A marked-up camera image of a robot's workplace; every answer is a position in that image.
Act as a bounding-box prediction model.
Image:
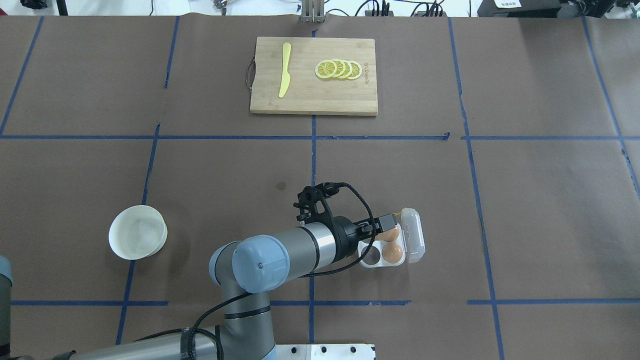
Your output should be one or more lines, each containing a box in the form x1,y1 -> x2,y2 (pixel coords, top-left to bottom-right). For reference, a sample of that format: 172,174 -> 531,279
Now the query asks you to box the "brown egg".
377,224 -> 402,243
382,243 -> 404,264

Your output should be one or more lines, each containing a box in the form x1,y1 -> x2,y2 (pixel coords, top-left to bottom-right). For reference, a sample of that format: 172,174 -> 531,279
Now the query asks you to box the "black braided cable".
135,182 -> 377,360

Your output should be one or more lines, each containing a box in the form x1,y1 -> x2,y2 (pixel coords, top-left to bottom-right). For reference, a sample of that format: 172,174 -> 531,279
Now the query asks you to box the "metal board handle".
245,57 -> 256,93

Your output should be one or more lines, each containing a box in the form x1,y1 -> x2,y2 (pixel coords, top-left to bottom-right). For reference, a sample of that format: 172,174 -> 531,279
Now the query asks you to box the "bamboo cutting board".
250,36 -> 378,117

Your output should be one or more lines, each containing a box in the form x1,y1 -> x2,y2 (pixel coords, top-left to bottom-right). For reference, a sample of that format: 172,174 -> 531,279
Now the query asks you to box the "white paper bowl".
108,205 -> 169,261

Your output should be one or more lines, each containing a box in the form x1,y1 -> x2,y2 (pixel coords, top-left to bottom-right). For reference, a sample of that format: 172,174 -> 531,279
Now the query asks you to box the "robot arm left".
0,255 -> 13,360

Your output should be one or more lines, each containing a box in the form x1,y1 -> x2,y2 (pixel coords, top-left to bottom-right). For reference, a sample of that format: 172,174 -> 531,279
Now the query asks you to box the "blue tape line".
0,16 -> 45,138
115,15 -> 181,346
580,16 -> 640,199

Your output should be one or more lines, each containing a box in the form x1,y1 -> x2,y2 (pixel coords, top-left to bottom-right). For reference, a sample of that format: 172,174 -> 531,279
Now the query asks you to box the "blue tape line far left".
0,16 -> 45,138

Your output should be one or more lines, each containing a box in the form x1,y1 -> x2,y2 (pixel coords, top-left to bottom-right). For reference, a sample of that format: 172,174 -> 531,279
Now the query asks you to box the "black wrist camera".
293,182 -> 339,227

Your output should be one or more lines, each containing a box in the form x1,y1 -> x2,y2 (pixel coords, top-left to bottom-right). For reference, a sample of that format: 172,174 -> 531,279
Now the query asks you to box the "yellow plastic knife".
278,42 -> 292,99

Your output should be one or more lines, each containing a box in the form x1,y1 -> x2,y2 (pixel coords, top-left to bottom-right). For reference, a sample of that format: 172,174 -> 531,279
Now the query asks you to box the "blue tape line far right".
580,16 -> 640,199

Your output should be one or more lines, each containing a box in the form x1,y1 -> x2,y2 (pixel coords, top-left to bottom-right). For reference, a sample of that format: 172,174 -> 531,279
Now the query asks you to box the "clear plastic egg box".
359,207 -> 426,269

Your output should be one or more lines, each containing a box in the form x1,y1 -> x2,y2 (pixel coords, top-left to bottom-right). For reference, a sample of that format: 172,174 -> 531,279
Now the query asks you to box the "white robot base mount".
275,343 -> 377,360

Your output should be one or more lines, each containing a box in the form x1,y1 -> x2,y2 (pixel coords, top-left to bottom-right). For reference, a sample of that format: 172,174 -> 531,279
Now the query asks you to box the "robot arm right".
66,214 -> 400,360

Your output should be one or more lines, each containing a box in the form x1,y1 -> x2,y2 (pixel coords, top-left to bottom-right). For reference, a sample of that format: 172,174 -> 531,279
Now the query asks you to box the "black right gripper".
334,214 -> 398,261

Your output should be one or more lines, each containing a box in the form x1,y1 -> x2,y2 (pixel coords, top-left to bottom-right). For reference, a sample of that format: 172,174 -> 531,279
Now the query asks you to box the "lemon slice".
314,60 -> 338,79
331,58 -> 347,79
338,60 -> 353,79
346,60 -> 362,80

